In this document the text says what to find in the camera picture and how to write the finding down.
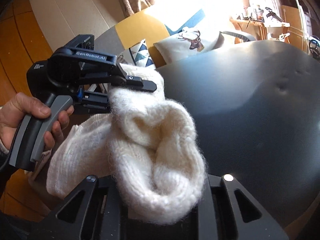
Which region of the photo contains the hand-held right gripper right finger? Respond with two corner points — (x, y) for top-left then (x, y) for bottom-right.
(197, 174), (290, 240)

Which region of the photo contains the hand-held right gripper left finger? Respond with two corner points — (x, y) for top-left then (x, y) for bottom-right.
(30, 175), (125, 240)

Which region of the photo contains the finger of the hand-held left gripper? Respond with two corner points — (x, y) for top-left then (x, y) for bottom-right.
(75, 90), (112, 114)
(107, 73), (157, 93)

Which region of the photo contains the cream knit sweater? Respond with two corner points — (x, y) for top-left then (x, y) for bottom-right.
(46, 64), (208, 225)

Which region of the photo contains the person's left forearm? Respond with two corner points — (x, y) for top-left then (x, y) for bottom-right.
(0, 137), (10, 155)

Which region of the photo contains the person's left hand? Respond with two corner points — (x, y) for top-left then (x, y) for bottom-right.
(0, 92), (75, 153)

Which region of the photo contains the tiger print pillow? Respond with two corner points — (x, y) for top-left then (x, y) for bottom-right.
(117, 39), (157, 68)

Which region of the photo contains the yellow blue grey sofa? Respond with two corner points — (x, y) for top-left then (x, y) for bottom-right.
(94, 9), (257, 68)

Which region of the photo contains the deer print pillow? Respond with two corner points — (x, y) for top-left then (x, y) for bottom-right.
(153, 26), (225, 64)

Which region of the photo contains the wooden wardrobe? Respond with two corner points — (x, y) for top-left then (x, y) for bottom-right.
(0, 0), (54, 110)

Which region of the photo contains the wooden desk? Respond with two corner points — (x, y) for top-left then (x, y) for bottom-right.
(229, 17), (292, 42)

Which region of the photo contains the cluster of desk bottles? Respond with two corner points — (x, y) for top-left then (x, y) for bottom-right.
(240, 4), (265, 20)

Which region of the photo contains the black gun-shaped tool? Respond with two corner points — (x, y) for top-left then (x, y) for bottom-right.
(264, 6), (284, 22)

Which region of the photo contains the wooden cabinet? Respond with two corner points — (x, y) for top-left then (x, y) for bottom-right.
(281, 4), (309, 53)

